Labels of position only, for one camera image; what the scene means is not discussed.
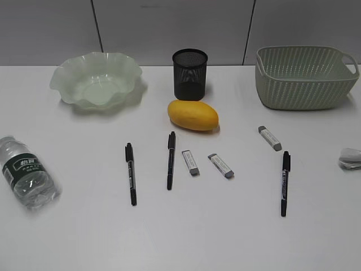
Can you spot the white waste paper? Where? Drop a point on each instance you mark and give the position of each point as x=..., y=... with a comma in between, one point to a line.
x=350, y=159

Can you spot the clear water bottle green label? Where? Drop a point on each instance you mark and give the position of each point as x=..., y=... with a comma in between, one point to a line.
x=27, y=177

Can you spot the white grey eraser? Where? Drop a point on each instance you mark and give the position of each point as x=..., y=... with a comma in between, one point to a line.
x=225, y=170
x=190, y=163
x=270, y=138

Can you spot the black marker pen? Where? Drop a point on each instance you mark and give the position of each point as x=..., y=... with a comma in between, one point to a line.
x=129, y=156
x=171, y=148
x=284, y=183

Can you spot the yellow mango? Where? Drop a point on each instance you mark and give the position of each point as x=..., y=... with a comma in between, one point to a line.
x=193, y=115

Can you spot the pale green wavy plate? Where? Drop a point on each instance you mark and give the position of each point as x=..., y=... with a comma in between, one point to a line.
x=96, y=81

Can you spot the pale green plastic basket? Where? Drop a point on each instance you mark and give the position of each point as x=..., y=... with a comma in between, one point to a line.
x=303, y=78

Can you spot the black mesh pen holder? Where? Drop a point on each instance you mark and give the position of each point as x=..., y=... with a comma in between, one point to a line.
x=189, y=66

